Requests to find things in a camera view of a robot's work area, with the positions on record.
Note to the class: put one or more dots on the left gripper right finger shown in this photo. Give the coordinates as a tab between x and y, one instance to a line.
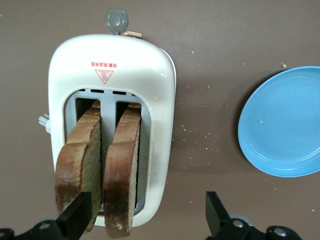
216	215

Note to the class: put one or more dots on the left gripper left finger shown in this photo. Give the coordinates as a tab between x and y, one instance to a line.
75	215

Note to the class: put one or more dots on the brown bread slice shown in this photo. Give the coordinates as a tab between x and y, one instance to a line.
75	160
120	162

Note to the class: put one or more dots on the blue plate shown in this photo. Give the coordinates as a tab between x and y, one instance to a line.
282	125

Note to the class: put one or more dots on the white toaster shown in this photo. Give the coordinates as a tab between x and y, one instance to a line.
112	55

